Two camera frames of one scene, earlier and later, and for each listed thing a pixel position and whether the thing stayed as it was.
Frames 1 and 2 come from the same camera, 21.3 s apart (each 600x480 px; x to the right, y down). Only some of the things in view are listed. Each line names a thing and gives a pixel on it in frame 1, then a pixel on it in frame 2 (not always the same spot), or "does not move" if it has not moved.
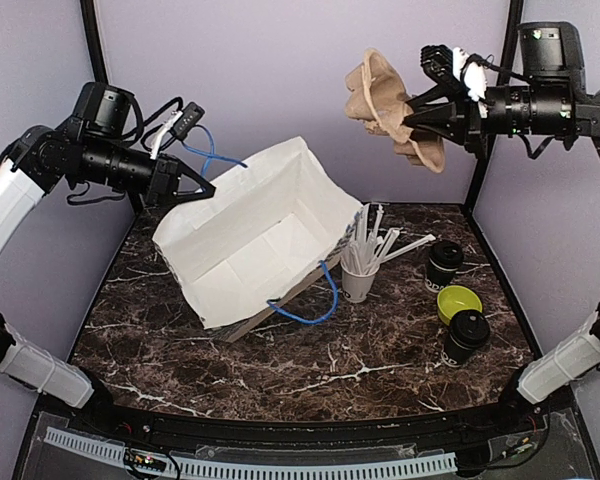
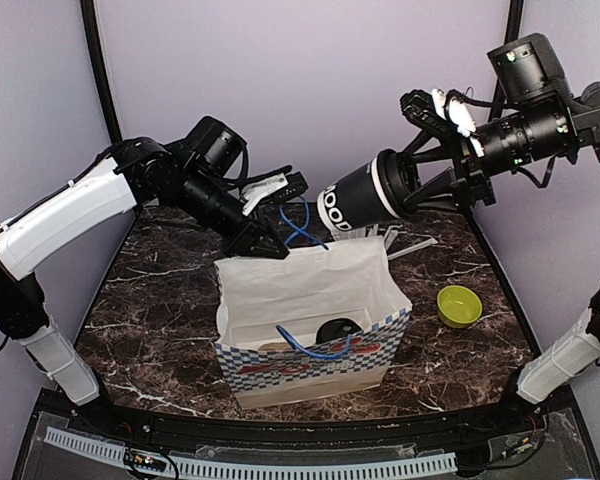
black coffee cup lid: x=445 y=255 -> x=336 y=328
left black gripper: x=167 y=169 -> x=246 y=243
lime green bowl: x=454 y=298 does not move
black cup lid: x=469 y=329 -> x=398 y=178
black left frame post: x=101 y=71 does not move
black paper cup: x=455 y=351 -> x=359 y=199
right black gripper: x=465 y=126 -> x=468 y=169
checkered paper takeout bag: x=269 y=231 -> x=316 y=323
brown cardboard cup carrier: x=377 y=99 -> x=275 y=346
